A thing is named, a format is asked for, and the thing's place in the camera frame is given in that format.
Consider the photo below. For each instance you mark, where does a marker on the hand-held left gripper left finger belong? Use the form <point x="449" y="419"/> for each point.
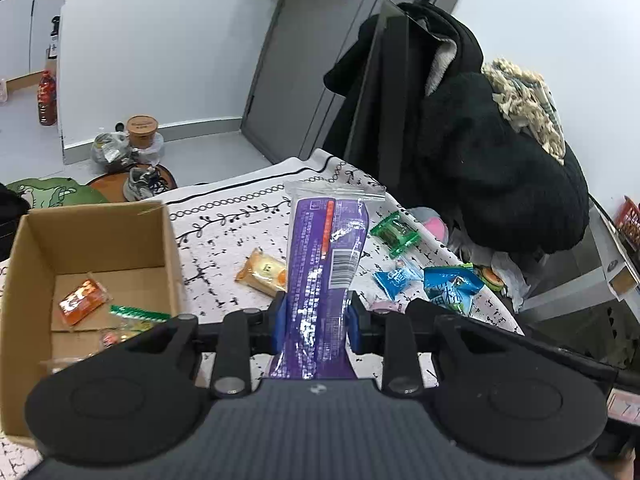
<point x="281" y="322"/>

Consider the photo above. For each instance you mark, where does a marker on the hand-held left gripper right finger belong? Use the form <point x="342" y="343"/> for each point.
<point x="353" y="322"/>

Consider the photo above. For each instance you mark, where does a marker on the purple snack packet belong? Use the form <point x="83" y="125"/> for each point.
<point x="320" y="260"/>

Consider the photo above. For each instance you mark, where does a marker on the large green snack packet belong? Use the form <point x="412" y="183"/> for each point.
<point x="140" y="313"/>

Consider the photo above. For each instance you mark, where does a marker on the red white snack packet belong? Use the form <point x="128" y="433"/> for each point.
<point x="122" y="337"/>

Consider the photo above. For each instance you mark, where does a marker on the orange snack packet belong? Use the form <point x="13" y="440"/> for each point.
<point x="84" y="302"/>

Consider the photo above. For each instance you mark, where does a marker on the brown cardboard box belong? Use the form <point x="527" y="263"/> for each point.
<point x="90" y="240"/>

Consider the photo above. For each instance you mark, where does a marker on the pink snack packet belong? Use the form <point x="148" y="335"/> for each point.
<point x="387" y="306"/>

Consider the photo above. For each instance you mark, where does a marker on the tan cake snack packet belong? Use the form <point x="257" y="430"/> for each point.
<point x="262" y="272"/>

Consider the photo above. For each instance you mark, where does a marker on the small blue snack packet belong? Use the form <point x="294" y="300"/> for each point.
<point x="397" y="281"/>

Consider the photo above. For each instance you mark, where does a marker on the small green snack packet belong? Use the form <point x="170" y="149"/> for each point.
<point x="396" y="234"/>

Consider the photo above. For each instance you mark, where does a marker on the white patterned tablecloth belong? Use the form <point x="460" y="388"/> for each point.
<point x="225" y="240"/>

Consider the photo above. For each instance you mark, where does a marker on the pink soft item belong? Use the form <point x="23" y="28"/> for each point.
<point x="434" y="222"/>

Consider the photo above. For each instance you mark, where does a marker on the burger shaped toy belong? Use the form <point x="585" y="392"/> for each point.
<point x="491" y="279"/>

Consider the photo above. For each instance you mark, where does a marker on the white crumpled plastic bag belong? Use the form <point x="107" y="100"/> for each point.
<point x="507" y="272"/>

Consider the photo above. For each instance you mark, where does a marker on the grey white sneaker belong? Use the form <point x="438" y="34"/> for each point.
<point x="145" y="184"/>

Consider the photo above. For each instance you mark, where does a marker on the black coat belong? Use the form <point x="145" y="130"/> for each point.
<point x="500" y="170"/>

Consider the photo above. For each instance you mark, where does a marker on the round brown mat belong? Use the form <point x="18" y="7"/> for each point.
<point x="107" y="187"/>

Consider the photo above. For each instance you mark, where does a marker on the black chair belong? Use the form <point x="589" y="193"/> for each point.
<point x="380" y="90"/>

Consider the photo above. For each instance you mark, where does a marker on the brown instant noodle cup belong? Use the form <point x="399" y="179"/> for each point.
<point x="142" y="132"/>

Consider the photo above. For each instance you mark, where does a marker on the grey plastic bag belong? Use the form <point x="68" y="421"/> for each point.
<point x="111" y="147"/>

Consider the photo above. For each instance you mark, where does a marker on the green printed cushion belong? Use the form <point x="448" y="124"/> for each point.
<point x="50" y="191"/>

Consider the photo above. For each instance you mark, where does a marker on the white side shelf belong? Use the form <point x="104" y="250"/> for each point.
<point x="612" y="260"/>

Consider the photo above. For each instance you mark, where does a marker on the grey door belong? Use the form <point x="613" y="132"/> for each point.
<point x="320" y="50"/>

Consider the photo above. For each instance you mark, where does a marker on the beige fringed scarf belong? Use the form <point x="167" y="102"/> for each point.
<point x="530" y="100"/>

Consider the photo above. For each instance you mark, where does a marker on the red box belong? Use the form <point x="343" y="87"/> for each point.
<point x="629" y="222"/>

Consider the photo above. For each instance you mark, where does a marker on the red liquid bottle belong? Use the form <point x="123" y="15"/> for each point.
<point x="47" y="100"/>

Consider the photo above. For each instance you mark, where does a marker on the black spray bottle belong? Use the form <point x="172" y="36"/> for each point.
<point x="54" y="37"/>

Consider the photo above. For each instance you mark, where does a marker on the white kitchen cabinet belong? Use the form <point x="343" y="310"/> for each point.
<point x="25" y="25"/>

